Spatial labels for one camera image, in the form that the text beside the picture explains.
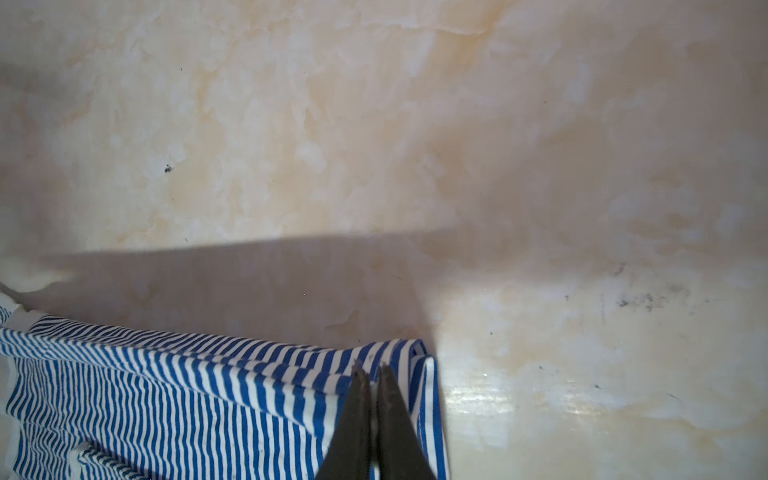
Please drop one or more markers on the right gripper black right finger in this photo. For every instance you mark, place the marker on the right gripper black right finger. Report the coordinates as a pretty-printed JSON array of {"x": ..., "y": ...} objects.
[{"x": 400, "y": 456}]

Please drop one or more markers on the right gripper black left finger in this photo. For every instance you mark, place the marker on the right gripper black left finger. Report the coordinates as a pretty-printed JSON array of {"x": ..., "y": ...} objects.
[{"x": 349, "y": 453}]

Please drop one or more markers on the blue white striped tank top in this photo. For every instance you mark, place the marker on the blue white striped tank top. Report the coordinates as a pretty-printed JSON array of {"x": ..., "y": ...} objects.
[{"x": 87, "y": 401}]

